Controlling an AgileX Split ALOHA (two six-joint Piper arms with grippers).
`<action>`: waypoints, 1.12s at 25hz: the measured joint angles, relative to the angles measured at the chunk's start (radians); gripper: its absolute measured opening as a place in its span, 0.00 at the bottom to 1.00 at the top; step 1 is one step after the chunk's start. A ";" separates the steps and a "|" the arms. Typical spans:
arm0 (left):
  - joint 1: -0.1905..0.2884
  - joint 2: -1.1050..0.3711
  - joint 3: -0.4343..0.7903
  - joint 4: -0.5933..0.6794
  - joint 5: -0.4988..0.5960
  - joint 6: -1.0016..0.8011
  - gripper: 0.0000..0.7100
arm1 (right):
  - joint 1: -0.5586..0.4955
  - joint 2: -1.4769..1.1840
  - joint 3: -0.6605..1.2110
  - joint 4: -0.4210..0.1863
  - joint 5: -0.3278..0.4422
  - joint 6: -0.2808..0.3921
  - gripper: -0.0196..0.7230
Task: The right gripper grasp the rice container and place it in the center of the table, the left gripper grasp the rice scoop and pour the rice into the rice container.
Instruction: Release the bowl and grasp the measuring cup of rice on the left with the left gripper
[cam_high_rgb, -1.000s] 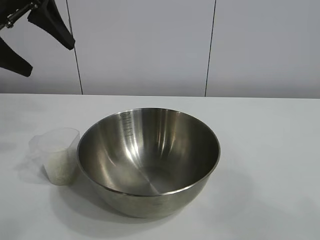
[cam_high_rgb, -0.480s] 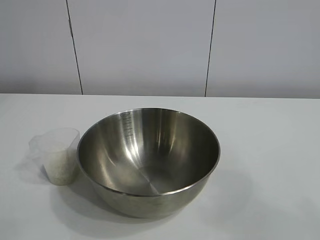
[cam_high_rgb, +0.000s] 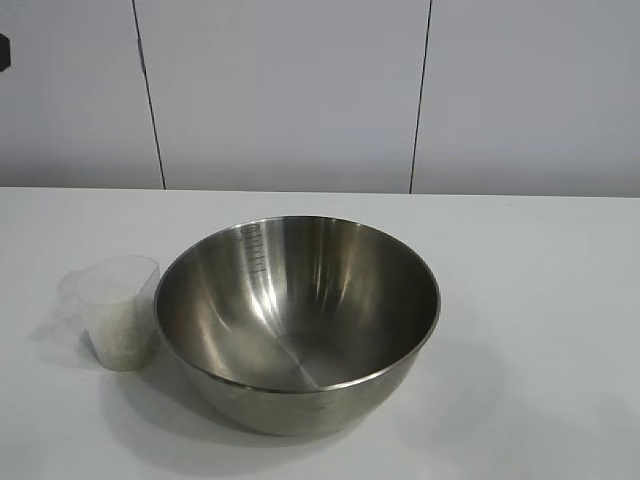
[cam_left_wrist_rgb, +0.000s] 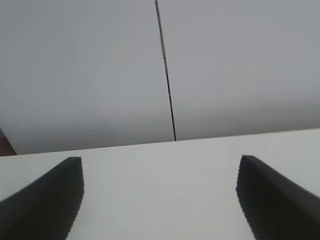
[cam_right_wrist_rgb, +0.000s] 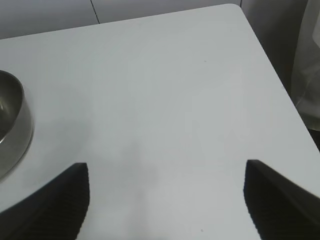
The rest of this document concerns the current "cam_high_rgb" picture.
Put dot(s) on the white rice grains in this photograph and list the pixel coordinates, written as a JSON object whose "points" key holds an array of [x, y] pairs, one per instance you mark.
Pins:
{"points": [[120, 340]]}

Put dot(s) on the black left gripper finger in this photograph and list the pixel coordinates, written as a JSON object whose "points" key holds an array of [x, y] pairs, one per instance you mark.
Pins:
{"points": [[4, 52]]}

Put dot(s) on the clear plastic measuring cup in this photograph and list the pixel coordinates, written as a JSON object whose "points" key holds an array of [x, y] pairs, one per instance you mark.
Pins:
{"points": [[115, 280]]}

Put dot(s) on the stainless steel mixing bowl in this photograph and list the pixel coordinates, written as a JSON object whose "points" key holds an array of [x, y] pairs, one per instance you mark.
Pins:
{"points": [[300, 325]]}

